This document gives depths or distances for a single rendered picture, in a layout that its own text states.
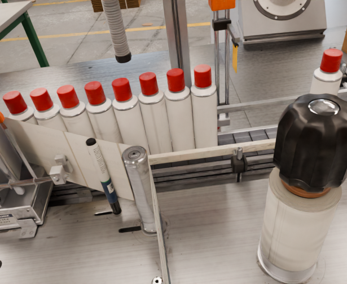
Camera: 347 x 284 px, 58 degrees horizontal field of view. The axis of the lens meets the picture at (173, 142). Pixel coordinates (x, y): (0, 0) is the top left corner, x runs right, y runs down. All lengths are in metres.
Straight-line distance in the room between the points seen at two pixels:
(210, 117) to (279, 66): 0.54
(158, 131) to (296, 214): 0.35
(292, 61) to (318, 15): 0.25
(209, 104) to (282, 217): 0.29
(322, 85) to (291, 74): 0.43
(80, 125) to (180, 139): 0.21
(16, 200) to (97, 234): 0.16
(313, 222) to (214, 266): 0.20
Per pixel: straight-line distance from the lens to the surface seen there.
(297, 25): 1.32
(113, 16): 0.65
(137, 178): 0.47
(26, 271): 0.64
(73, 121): 0.64
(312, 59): 1.20
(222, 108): 0.70
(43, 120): 0.65
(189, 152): 0.67
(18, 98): 0.66
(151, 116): 0.62
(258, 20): 1.30
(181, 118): 0.63
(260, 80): 1.06
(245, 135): 0.76
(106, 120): 0.63
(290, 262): 0.50
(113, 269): 0.58
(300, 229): 0.43
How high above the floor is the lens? 1.37
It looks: 41 degrees down
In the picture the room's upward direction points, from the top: 8 degrees counter-clockwise
